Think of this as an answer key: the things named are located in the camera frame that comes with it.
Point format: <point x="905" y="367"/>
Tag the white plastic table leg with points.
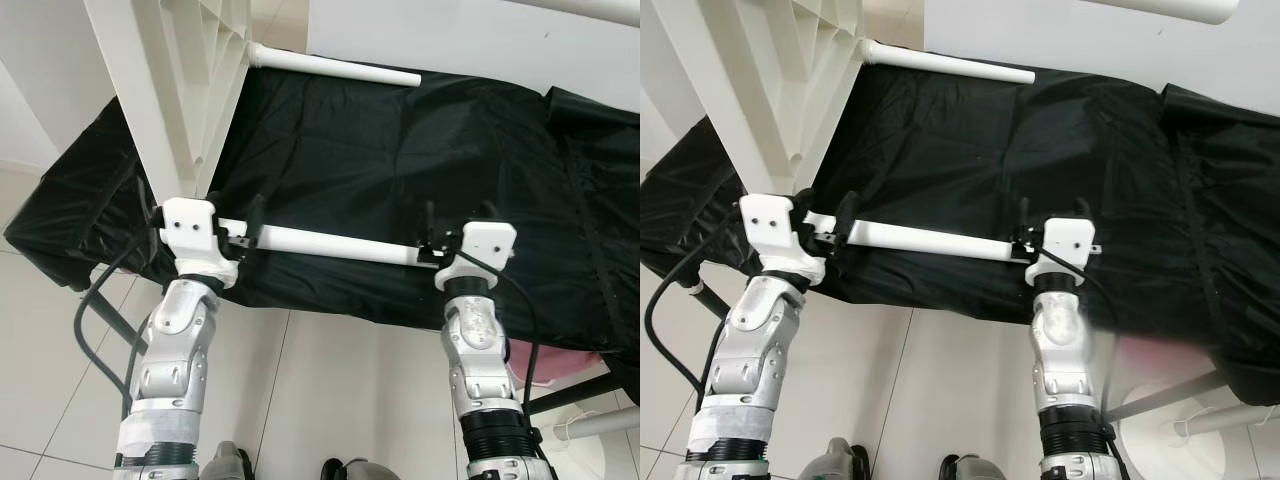
<point x="950" y="65"/>
<point x="1170" y="8"/>
<point x="340" y="68"/>
<point x="930" y="236"/>
<point x="600" y="10"/>
<point x="330" y="242"/>

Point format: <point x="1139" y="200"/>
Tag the white plastic table top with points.
<point x="760" y="80"/>
<point x="150" y="80"/>

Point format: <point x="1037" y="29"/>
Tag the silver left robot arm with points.
<point x="175" y="350"/>
<point x="755" y="345"/>

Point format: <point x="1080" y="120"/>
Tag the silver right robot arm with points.
<point x="480" y="350"/>
<point x="1065" y="345"/>

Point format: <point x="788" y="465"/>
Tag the black table cloth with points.
<point x="420" y="160"/>
<point x="1020" y="160"/>

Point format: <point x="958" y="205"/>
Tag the pink cushion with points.
<point x="1160" y="355"/>
<point x="560" y="362"/>

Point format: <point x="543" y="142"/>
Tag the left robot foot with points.
<point x="835" y="461"/>
<point x="228" y="463"/>

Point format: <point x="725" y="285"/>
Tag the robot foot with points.
<point x="360" y="470"/>
<point x="835" y="461"/>
<point x="975" y="468"/>
<point x="228" y="463"/>

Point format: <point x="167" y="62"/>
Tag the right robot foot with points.
<point x="975" y="468"/>
<point x="360" y="470"/>

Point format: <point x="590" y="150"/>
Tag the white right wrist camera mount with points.
<point x="1065" y="242"/>
<point x="480" y="245"/>

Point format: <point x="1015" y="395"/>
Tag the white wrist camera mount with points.
<point x="1065" y="242"/>
<point x="190" y="228"/>
<point x="480" y="245"/>
<point x="770" y="222"/>

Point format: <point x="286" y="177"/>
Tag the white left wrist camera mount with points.
<point x="770" y="222"/>
<point x="190" y="228"/>

